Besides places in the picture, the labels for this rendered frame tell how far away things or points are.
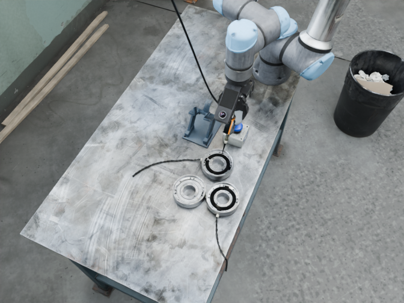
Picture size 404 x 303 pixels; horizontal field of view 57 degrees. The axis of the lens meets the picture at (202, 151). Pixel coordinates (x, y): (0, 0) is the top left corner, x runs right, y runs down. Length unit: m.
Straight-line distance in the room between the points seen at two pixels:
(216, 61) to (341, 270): 1.19
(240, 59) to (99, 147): 0.62
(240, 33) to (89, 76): 1.92
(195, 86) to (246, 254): 0.93
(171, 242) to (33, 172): 1.39
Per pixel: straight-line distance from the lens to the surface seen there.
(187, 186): 1.20
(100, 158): 1.32
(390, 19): 3.33
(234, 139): 1.27
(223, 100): 1.06
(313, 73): 1.31
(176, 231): 1.16
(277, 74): 1.46
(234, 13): 1.06
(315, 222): 2.10
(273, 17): 1.02
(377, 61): 2.39
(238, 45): 0.94
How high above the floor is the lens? 1.89
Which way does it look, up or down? 58 degrees down
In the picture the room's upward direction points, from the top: 2 degrees counter-clockwise
